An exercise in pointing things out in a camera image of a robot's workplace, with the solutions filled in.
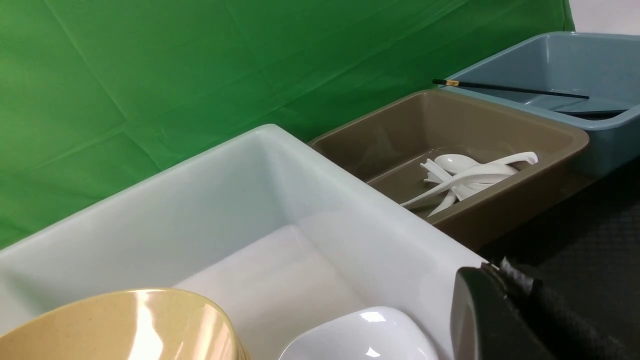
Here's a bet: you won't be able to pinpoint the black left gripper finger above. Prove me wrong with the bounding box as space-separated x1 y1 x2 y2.
449 258 639 360

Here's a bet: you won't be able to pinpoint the white square sauce dish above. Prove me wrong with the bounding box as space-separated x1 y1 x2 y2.
279 306 439 360

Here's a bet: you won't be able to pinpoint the black chopstick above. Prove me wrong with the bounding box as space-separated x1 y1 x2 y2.
432 79 590 100

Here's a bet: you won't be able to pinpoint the yellow speckled noodle bowl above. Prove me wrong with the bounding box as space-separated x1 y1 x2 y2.
0 288 250 360

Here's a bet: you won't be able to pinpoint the black plastic serving tray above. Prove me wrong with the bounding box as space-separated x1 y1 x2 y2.
478 159 640 360

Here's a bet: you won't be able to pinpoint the white spoons in bin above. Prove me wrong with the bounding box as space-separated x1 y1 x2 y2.
400 152 539 216

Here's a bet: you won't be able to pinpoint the olive brown plastic bin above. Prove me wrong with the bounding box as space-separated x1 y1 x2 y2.
310 89 589 251

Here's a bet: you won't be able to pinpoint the large white plastic tub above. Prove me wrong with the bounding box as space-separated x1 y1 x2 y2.
1 125 482 360

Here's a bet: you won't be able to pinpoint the black chopsticks in bin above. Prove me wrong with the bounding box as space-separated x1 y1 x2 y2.
555 109 627 121

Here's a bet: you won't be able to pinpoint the blue plastic bin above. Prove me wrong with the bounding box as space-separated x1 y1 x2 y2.
447 32 640 178

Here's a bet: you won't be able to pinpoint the green backdrop cloth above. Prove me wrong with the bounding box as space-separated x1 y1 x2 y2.
0 0 576 248

